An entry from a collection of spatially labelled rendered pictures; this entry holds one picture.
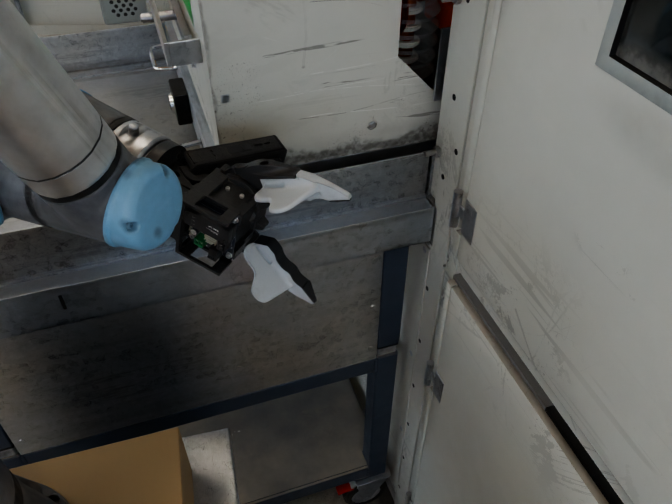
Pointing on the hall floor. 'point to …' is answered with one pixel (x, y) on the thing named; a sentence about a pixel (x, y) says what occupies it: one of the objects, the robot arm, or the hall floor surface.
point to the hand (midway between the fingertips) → (336, 251)
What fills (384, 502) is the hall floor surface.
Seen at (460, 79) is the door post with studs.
